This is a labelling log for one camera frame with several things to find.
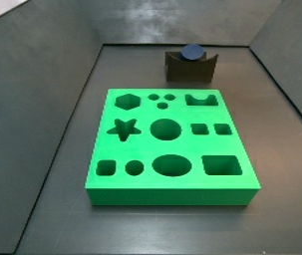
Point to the blue oval cylinder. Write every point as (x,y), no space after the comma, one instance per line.
(192,52)

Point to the black curved fixture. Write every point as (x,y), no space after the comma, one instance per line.
(189,71)

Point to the green foam shape board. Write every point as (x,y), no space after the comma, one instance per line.
(168,150)

